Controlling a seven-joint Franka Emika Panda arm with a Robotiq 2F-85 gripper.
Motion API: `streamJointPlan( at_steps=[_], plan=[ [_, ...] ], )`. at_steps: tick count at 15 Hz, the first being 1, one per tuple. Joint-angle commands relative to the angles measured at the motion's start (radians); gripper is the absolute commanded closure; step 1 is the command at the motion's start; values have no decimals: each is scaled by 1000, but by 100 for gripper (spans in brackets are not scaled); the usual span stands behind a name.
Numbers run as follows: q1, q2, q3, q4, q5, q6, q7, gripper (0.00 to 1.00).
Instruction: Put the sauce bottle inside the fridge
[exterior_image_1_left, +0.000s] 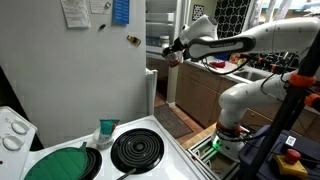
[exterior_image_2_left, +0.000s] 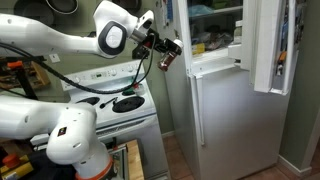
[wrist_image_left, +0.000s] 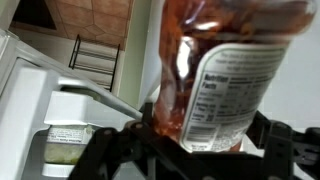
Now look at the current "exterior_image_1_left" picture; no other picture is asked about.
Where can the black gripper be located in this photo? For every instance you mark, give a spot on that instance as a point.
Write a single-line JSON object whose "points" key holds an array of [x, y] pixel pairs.
{"points": [[176, 45]]}

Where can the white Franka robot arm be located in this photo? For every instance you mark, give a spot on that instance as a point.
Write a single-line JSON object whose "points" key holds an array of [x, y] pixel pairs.
{"points": [[266, 36]]}

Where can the yellow black fridge magnet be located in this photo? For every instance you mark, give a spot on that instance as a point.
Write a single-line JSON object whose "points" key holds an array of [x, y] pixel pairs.
{"points": [[134, 40]]}

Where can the small black fridge magnet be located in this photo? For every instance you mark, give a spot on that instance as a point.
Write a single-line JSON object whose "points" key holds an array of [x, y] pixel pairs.
{"points": [[102, 27]]}

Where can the white fridge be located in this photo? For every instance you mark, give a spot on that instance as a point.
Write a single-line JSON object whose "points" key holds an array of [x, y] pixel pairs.
{"points": [[66, 83]]}

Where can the glass jar with white lid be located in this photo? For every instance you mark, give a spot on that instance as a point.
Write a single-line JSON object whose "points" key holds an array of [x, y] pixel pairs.
{"points": [[164, 40]]}

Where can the blue food container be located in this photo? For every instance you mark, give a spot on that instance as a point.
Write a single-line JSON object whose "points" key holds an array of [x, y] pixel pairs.
{"points": [[152, 41]]}

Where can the white freezer door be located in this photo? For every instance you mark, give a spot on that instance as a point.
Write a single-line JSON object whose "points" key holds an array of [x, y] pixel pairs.
{"points": [[160, 17]]}

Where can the red kitchen utensil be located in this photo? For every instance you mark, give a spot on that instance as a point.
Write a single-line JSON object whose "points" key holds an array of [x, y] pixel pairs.
{"points": [[217, 64]]}

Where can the wooden kitchen cabinets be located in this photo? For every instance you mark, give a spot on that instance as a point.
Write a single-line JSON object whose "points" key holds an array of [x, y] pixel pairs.
{"points": [[196, 96]]}

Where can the blue bag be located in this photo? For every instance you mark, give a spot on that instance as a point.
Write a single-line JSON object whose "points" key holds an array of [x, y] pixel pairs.
{"points": [[222, 57]]}

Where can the white kitchen countertop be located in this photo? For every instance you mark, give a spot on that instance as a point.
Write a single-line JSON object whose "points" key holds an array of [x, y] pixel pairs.
{"points": [[230, 77]]}

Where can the colourful potholder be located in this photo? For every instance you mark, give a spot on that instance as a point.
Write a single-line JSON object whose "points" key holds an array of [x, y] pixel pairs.
{"points": [[237, 60]]}

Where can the dark brown floor rug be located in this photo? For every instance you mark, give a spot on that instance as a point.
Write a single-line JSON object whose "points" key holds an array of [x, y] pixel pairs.
{"points": [[173, 121]]}

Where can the blue card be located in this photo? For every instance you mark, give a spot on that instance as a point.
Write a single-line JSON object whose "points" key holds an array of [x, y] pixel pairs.
{"points": [[121, 11]]}

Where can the kitchen sink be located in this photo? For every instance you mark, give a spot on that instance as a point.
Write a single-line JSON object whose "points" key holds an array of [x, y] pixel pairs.
{"points": [[250, 76]]}

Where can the wooden base board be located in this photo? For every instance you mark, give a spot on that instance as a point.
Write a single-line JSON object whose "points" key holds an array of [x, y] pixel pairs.
{"points": [[196, 137]]}

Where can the small white paper note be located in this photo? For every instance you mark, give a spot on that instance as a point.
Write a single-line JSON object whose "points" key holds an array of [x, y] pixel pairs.
{"points": [[97, 6]]}

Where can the large black coil burner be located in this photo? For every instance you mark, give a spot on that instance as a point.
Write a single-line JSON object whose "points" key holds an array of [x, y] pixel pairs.
{"points": [[137, 150]]}

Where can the clear cup with teal packet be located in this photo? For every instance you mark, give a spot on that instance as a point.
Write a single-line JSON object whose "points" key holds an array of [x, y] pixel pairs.
{"points": [[105, 133]]}

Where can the large white paper note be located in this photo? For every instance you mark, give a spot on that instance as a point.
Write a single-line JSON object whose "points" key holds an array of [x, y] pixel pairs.
{"points": [[75, 13]]}

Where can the white electric stove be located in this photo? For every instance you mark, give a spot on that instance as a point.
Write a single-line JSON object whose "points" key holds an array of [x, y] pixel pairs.
{"points": [[180, 166]]}

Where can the black tripod with orange clamps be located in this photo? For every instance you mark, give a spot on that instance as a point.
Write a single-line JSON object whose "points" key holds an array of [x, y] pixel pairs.
{"points": [[283, 116]]}

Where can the kitchen window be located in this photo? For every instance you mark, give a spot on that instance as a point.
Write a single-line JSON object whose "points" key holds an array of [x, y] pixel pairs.
{"points": [[293, 8]]}

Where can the black coil stove burner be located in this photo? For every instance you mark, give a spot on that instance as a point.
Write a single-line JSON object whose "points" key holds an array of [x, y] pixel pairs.
{"points": [[95, 161]]}

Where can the white QR code sticker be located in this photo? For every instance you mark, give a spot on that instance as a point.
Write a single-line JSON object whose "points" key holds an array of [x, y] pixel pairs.
{"points": [[290, 140]]}

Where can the green leaf-shaped mat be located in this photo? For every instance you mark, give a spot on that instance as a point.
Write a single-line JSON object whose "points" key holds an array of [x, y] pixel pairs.
{"points": [[56, 165]]}

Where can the yellow red emergency stop button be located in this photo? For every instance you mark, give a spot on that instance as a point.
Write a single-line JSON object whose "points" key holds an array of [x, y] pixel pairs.
{"points": [[290, 165]]}

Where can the dark blue storage tote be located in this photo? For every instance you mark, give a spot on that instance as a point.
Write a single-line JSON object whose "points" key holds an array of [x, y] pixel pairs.
{"points": [[310, 148]]}

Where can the white stove knob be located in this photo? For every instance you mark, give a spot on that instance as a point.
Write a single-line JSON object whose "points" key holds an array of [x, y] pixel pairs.
{"points": [[13, 142], [20, 127]]}

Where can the black white patterned frame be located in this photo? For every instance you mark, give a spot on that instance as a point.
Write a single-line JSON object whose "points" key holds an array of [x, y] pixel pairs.
{"points": [[197, 12]]}

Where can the aluminium extrusion base frame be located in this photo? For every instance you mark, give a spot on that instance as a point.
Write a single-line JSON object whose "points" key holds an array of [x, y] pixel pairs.
{"points": [[203, 156]]}

